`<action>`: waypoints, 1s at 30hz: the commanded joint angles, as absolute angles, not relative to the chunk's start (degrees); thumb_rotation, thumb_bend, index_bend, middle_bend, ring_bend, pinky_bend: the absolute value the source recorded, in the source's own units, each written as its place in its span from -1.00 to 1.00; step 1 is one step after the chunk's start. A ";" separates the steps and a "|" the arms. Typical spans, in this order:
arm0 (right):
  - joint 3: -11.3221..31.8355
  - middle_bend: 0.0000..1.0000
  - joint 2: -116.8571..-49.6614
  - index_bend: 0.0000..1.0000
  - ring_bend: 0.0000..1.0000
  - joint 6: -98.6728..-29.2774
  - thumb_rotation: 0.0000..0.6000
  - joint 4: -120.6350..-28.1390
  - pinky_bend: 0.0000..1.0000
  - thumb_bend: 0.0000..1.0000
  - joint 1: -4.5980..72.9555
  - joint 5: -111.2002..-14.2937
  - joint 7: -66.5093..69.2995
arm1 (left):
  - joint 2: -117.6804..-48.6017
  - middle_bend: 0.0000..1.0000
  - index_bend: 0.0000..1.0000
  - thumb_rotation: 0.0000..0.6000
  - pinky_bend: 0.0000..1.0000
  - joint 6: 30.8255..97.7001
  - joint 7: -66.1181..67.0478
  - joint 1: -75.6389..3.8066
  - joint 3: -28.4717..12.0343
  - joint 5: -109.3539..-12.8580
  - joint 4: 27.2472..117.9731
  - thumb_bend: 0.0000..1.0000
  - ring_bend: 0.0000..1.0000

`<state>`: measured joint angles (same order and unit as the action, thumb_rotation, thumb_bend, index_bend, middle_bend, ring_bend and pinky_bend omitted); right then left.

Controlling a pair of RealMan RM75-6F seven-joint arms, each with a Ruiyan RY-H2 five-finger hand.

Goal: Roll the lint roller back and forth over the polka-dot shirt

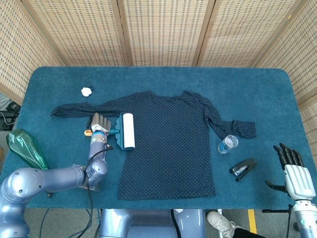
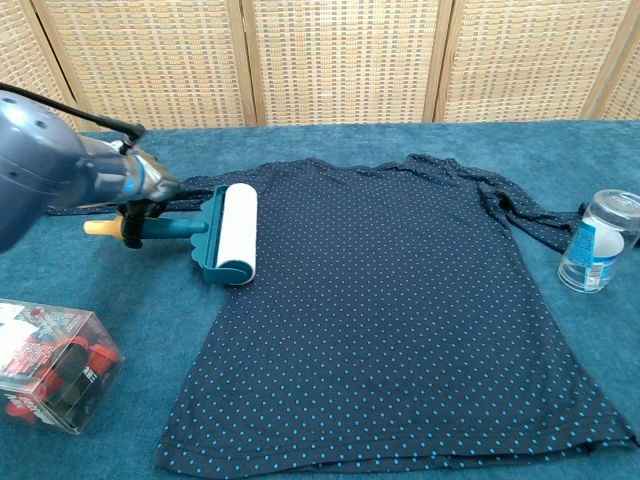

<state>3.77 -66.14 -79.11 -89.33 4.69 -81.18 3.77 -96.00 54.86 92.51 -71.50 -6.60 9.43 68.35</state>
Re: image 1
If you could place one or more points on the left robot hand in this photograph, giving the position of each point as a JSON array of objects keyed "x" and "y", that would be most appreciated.
[{"x": 100, "y": 122}]

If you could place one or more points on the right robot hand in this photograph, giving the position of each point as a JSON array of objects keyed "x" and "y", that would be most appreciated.
[{"x": 297, "y": 178}]

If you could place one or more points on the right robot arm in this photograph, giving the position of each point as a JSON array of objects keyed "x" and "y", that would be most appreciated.
[{"x": 304, "y": 218}]

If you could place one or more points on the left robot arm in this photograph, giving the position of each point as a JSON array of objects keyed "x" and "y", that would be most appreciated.
[{"x": 62, "y": 173}]

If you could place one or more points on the dark blue polka dot shirt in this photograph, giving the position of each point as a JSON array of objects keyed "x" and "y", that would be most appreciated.
[{"x": 168, "y": 148}]

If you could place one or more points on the white crumpled ball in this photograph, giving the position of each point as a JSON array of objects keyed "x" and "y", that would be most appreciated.
[{"x": 86, "y": 91}]

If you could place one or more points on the black stand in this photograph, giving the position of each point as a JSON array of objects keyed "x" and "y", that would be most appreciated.
[{"x": 276, "y": 211}]

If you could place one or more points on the black stapler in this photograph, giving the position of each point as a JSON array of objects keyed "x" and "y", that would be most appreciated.
[{"x": 244, "y": 168}]

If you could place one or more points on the black trouser leg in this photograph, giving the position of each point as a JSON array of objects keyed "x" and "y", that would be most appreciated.
[{"x": 245, "y": 233}]

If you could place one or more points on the clear bottle with blue label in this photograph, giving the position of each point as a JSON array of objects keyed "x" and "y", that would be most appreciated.
[{"x": 226, "y": 145}]

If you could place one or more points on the green transparent bottle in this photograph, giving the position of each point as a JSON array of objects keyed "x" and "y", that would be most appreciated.
[{"x": 22, "y": 145}]

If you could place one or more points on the teal carpeted table top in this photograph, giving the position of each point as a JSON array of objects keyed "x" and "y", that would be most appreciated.
[{"x": 173, "y": 79}]

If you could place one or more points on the white sneaker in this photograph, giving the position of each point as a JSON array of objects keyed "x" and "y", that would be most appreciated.
[{"x": 218, "y": 220}]

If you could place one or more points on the black floor equipment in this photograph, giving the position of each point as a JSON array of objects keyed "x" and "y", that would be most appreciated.
[{"x": 8, "y": 116}]

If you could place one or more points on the grey robot torso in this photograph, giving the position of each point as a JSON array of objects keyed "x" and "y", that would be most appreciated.
[{"x": 148, "y": 223}]

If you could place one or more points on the woven wooden folding screen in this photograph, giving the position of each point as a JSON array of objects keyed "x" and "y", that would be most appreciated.
[{"x": 163, "y": 29}]

